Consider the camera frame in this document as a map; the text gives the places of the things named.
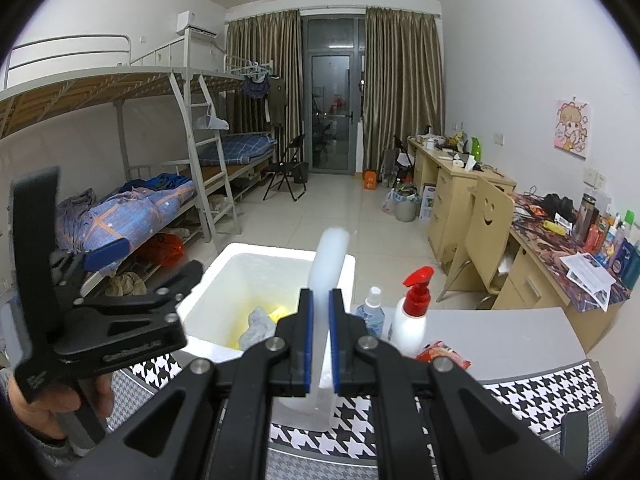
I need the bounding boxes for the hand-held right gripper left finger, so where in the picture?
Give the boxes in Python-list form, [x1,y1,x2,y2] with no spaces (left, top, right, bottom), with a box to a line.
[65,287,315,480]

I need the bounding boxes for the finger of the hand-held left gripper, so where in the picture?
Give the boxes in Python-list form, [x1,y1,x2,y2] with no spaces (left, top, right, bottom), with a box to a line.
[74,259,206,314]
[49,239,133,287]

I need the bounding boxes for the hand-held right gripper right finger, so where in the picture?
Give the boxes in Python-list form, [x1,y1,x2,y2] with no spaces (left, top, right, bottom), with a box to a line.
[329,287,576,480]

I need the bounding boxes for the grey cloth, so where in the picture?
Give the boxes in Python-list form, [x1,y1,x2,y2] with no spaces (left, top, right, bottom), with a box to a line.
[56,188,97,222]
[238,306,279,350]

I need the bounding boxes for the white foam box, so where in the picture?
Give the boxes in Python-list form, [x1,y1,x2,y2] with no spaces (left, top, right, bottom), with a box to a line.
[177,242,357,431]

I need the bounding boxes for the white foam sheet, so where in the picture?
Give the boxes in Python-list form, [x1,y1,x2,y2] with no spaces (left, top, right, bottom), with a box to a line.
[307,227,350,402]

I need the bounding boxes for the person's left hand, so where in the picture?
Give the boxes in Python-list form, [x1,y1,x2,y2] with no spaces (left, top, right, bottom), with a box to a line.
[7,371,116,445]

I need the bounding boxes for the beige crumpled cloth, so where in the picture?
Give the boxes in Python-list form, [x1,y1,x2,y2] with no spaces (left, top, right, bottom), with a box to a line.
[104,271,149,298]

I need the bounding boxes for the orange red bag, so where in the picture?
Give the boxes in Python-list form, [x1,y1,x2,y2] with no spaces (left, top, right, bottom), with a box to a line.
[149,233,186,267]

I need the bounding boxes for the clear spray bottle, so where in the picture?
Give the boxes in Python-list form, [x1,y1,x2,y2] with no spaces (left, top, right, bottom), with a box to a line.
[355,286,386,339]

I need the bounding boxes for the grey crumpled cloth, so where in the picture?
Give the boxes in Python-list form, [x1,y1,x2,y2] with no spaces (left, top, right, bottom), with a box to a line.
[56,188,97,222]

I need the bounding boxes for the white lotion bottle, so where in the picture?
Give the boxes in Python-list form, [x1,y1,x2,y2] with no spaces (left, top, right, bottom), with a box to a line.
[389,266,436,359]

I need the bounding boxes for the blue crumpled clothing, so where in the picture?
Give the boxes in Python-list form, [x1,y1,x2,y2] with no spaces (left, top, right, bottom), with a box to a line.
[119,173,194,193]

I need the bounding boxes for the red snack packet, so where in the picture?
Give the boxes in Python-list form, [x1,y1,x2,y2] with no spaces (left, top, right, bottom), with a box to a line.
[415,340,472,369]

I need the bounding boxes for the white metal ladder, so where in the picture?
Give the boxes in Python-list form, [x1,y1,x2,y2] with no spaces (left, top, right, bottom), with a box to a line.
[169,71,237,247]

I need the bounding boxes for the white bucket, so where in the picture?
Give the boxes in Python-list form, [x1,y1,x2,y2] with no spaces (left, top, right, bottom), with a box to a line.
[394,186,419,223]

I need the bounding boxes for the white metal bunk bed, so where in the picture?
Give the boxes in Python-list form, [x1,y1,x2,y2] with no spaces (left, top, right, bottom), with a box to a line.
[187,26,282,197]
[0,34,237,302]

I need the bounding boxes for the blue checked mattress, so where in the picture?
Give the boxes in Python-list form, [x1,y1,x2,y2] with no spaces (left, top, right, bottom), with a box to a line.
[219,131,277,164]

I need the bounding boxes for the black folding chair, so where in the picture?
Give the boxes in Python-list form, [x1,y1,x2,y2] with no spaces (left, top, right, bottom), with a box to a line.
[261,133,308,203]
[381,134,417,187]

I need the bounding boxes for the blue white carton box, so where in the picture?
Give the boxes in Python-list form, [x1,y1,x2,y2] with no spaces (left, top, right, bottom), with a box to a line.
[419,183,438,219]

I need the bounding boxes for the wooden chair with smiley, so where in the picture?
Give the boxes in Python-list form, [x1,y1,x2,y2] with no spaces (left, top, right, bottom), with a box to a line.
[439,174,517,307]

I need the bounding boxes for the light wooden desk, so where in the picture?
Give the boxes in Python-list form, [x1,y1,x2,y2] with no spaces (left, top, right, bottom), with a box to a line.
[406,136,517,267]

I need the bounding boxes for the houndstooth tablecloth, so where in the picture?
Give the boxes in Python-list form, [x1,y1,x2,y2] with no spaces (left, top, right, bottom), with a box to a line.
[115,349,614,462]

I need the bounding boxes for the dark green hanging jacket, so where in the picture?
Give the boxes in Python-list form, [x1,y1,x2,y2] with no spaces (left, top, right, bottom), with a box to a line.
[265,76,289,127]

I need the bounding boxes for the dark blue hanging garment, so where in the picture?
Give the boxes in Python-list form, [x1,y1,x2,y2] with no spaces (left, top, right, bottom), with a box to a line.
[241,73,271,102]

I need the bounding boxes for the wooden desk with printed mat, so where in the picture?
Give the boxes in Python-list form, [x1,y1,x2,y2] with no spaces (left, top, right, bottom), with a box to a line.
[491,191,640,357]

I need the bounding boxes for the white air conditioner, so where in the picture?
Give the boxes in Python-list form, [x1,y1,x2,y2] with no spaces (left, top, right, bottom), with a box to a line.
[177,10,219,38]

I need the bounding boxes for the brown curtain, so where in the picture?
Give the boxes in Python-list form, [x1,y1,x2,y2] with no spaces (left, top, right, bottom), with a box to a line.
[225,8,304,167]
[363,6,446,174]

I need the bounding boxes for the glass balcony door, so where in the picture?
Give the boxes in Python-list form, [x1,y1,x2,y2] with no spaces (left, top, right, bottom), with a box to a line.
[301,15,366,174]

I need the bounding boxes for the printed paper sheet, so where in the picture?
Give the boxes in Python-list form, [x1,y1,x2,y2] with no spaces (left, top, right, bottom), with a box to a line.
[558,251,619,312]

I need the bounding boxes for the steel thermos flask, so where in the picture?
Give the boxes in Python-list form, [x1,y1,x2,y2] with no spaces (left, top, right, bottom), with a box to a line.
[574,193,599,242]

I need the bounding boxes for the row of toiletry bottles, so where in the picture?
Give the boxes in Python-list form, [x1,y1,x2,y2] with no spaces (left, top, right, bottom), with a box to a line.
[585,207,640,287]

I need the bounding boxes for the wall poster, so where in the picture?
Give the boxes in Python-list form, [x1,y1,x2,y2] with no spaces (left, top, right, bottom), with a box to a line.
[553,98,592,160]

